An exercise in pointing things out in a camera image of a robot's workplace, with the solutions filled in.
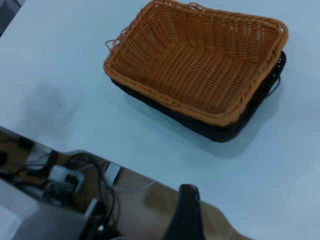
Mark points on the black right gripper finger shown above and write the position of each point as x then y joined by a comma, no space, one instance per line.
187,215

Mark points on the black wicker basket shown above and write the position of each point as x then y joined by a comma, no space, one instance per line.
220,133

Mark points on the orange wicker basket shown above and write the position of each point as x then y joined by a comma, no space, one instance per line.
195,65

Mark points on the small white box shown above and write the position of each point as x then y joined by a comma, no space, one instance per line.
113,172

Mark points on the white power strip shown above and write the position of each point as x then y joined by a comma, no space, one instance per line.
65,176

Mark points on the grey metal frame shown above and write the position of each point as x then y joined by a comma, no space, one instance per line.
37,222

